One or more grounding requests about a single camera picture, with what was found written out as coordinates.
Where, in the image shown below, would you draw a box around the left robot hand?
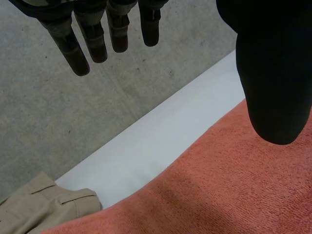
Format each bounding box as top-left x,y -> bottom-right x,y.
7,0 -> 312,146

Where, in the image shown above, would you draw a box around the beige shorts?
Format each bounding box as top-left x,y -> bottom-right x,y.
0,171 -> 103,234

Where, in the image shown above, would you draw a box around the coral towel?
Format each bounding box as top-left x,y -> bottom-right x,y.
40,99 -> 312,234

